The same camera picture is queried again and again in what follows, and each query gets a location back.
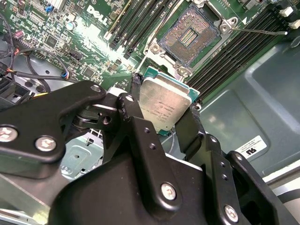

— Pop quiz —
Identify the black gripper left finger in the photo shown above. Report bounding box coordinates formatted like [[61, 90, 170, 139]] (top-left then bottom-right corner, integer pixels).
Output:
[[0, 72, 186, 209]]

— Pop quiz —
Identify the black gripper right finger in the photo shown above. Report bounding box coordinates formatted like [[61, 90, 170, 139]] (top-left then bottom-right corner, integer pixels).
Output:
[[174, 103, 296, 225]]

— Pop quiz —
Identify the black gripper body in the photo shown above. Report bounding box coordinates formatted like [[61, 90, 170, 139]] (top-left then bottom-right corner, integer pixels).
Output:
[[48, 152, 218, 225]]

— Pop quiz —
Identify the silver CPU chip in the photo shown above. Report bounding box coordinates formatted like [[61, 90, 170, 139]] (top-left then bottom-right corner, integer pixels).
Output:
[[138, 67, 201, 136]]

